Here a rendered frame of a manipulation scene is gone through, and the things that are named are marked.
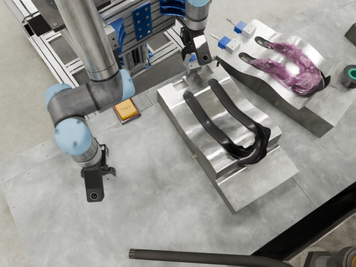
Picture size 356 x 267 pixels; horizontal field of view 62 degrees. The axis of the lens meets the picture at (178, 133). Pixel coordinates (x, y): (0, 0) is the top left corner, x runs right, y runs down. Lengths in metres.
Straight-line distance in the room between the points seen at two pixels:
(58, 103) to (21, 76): 1.67
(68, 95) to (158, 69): 1.24
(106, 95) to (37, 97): 1.55
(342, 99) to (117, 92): 0.79
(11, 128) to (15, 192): 1.13
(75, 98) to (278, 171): 0.68
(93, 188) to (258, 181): 0.52
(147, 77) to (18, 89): 0.95
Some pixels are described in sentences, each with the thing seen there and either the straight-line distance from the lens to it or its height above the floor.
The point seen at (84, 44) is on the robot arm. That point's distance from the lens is 0.71.
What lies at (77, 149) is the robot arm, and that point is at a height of 1.18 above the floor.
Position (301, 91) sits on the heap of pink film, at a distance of 1.17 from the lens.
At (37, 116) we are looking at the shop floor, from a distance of 2.21.
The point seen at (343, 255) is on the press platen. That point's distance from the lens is 0.89.
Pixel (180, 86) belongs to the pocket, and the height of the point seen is 0.86.
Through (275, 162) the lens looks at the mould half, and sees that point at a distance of 1.05.
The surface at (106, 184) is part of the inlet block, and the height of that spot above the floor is 0.85.
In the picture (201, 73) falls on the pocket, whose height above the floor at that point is 0.86.
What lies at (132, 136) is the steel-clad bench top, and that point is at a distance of 1.10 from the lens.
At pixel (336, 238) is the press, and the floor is 0.79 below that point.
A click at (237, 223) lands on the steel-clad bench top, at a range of 1.04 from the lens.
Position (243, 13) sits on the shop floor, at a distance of 2.63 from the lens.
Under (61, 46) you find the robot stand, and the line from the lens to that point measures 2.19.
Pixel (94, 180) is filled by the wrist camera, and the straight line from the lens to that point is 0.86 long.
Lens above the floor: 1.81
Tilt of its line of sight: 67 degrees down
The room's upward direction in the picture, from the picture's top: 2 degrees clockwise
